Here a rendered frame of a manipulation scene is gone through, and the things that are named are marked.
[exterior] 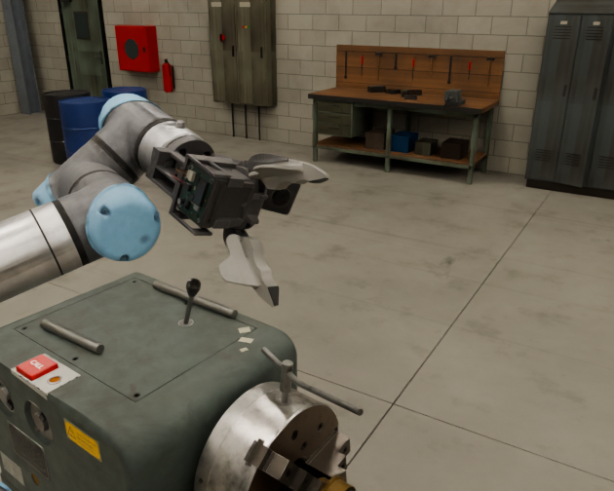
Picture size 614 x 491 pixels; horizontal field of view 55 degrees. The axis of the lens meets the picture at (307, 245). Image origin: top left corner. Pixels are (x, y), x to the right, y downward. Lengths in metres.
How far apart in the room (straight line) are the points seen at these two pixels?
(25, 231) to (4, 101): 11.92
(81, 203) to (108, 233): 0.05
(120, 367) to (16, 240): 0.71
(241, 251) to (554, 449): 2.65
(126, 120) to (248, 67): 8.08
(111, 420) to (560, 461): 2.34
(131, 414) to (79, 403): 0.11
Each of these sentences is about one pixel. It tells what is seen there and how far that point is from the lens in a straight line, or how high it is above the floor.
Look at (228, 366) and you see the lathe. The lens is 1.27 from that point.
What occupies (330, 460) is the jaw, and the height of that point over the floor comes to 1.11.
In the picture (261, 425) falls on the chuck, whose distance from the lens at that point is 1.15.
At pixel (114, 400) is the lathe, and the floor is 1.26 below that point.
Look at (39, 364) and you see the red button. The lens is 1.35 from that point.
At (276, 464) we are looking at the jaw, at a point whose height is 1.19.
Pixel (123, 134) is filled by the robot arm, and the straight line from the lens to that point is 0.76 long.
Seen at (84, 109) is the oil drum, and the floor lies 0.81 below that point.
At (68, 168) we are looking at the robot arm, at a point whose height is 1.78.
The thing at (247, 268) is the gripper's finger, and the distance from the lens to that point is 0.64.
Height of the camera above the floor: 1.96
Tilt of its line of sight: 23 degrees down
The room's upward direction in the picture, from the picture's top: straight up
